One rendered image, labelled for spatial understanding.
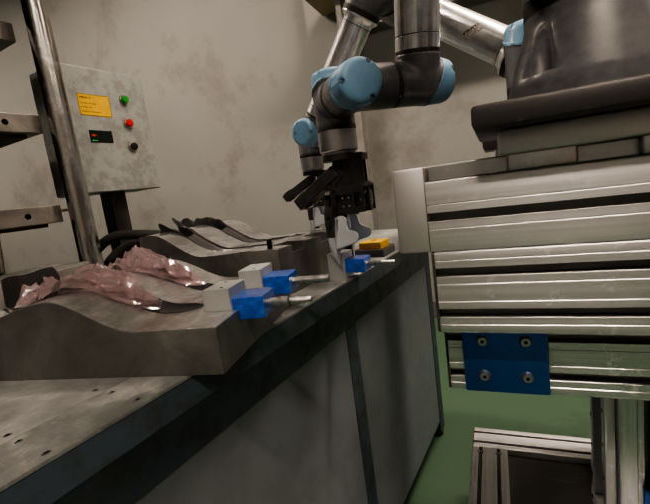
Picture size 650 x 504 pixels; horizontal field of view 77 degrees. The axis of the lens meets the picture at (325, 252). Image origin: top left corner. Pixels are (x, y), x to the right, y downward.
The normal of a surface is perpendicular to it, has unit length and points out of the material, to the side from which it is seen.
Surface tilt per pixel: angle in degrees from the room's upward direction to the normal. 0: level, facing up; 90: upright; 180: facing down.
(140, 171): 90
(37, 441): 0
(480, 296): 90
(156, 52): 90
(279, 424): 90
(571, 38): 72
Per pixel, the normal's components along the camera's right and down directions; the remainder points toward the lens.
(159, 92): -0.37, 0.19
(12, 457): -0.13, -0.98
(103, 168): 0.87, -0.04
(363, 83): 0.25, 0.11
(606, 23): -0.43, -0.11
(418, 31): -0.17, 0.33
